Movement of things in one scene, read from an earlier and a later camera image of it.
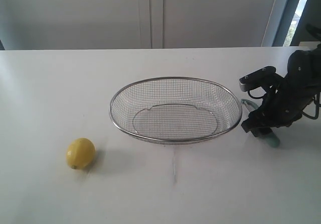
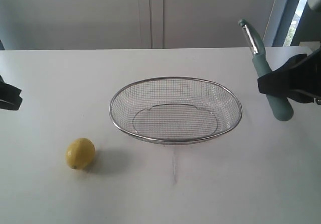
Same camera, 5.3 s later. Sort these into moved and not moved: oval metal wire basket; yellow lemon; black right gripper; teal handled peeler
Moved: black right gripper; teal handled peeler
Not moved: yellow lemon; oval metal wire basket
